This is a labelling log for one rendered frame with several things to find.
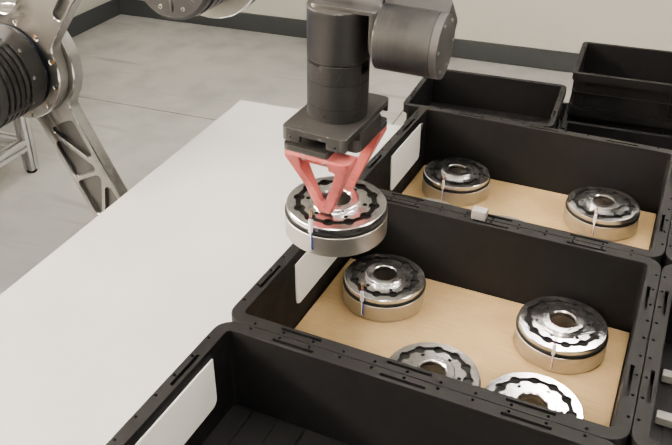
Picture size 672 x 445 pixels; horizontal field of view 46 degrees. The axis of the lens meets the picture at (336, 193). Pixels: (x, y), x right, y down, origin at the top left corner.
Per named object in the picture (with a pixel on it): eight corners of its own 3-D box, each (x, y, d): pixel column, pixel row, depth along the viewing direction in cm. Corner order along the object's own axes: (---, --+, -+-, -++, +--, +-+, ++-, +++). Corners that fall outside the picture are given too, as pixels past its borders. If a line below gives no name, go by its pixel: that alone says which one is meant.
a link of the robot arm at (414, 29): (361, -41, 75) (337, -92, 67) (478, -25, 72) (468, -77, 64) (326, 74, 74) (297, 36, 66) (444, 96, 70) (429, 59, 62)
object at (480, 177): (413, 180, 121) (413, 177, 120) (439, 154, 128) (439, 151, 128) (475, 197, 116) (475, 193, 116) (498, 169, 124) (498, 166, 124)
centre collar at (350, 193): (303, 208, 78) (303, 202, 78) (325, 185, 82) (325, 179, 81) (347, 220, 76) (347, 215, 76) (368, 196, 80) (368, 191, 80)
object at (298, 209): (267, 218, 77) (267, 213, 77) (315, 172, 85) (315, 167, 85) (360, 245, 73) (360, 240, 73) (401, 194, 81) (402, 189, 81)
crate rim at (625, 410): (225, 334, 82) (223, 316, 81) (344, 202, 105) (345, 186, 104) (623, 465, 67) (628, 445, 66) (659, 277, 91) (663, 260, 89)
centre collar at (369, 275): (357, 280, 98) (357, 276, 97) (377, 261, 101) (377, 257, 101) (392, 293, 95) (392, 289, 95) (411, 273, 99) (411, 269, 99)
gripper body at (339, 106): (389, 114, 77) (393, 43, 73) (344, 160, 69) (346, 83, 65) (330, 100, 80) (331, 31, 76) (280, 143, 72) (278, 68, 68)
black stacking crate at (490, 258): (233, 401, 87) (226, 320, 81) (345, 261, 110) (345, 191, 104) (602, 535, 72) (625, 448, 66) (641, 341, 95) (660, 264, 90)
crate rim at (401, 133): (345, 201, 105) (345, 186, 104) (420, 117, 129) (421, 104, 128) (659, 277, 91) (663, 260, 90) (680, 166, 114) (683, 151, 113)
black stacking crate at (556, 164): (346, 260, 110) (346, 190, 105) (418, 169, 134) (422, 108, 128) (641, 339, 96) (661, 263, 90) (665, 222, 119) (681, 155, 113)
